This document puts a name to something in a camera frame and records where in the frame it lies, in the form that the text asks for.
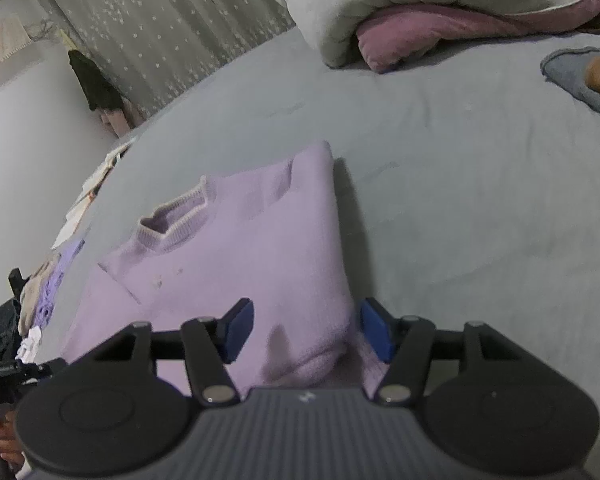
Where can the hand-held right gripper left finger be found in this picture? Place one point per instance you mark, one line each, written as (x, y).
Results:
(239, 330)

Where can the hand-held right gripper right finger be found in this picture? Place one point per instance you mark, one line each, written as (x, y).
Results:
(377, 330)

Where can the lilac knitted sweater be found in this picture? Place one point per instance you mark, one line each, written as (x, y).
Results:
(240, 260)

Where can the person's left hand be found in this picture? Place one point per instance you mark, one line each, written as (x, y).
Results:
(2, 442)

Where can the white garment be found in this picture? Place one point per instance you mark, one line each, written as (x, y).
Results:
(30, 345)

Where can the dark jeans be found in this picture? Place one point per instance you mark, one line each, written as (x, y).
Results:
(2, 327)

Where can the beige garment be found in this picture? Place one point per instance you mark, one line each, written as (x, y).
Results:
(32, 295)

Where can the black device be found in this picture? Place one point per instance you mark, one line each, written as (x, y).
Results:
(16, 282)

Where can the purple garment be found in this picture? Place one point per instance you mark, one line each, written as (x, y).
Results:
(55, 280)

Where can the grey bed sheet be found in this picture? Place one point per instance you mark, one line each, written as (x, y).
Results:
(455, 185)

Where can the white and orange folded cloth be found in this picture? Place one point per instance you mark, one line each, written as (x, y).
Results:
(105, 165)

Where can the pink hanging cloth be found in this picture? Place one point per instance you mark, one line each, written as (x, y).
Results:
(115, 120)

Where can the black hanging cloth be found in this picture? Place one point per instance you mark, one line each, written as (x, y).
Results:
(92, 82)

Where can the pink blanket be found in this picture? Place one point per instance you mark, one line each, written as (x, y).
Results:
(420, 30)

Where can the grey starry curtain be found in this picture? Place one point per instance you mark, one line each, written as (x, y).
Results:
(155, 25)

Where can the grey cloth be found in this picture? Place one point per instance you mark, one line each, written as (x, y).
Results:
(565, 72)

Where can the wall poster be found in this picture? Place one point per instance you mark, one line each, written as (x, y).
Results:
(0, 45)

